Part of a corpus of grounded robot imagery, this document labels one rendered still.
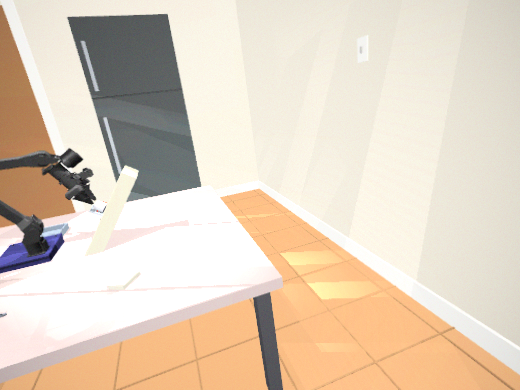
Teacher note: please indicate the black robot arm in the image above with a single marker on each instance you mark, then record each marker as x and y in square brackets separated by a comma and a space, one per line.
[32, 226]

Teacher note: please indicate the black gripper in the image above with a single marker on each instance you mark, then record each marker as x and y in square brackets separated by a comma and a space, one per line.
[80, 192]

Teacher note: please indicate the white cylinder with two slots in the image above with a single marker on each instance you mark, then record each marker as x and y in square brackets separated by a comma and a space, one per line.
[100, 206]

